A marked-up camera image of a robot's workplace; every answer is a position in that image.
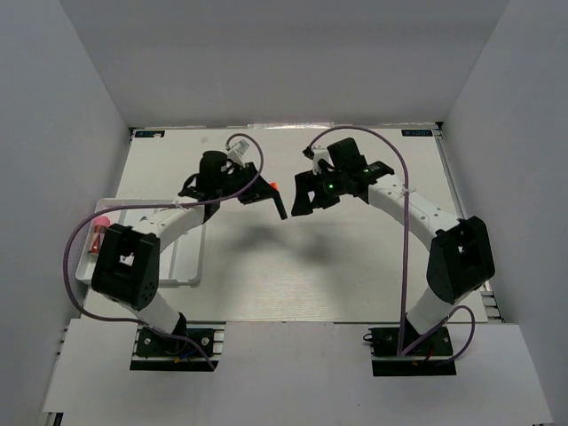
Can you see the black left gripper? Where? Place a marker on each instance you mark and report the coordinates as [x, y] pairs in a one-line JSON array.
[[260, 191]]

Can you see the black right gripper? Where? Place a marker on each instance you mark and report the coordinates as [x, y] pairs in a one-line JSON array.
[[308, 182]]

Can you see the orange cap black highlighter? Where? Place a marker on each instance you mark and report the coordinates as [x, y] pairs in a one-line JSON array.
[[278, 201]]

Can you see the pink cap clear tube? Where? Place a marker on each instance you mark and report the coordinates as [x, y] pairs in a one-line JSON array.
[[100, 225]]

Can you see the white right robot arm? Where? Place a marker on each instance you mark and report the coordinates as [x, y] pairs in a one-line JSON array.
[[460, 255]]

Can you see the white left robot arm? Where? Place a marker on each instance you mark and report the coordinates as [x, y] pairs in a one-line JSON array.
[[128, 267]]

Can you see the white divided plastic tray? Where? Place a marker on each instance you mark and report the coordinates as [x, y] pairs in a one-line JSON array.
[[180, 262]]

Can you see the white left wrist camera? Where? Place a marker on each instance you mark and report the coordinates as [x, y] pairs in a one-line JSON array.
[[239, 148]]

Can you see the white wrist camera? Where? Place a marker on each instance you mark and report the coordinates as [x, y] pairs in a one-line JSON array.
[[320, 159], [239, 148]]

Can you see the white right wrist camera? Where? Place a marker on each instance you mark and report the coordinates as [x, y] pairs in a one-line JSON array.
[[320, 159]]

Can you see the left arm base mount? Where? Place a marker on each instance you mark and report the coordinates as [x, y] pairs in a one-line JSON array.
[[153, 353]]

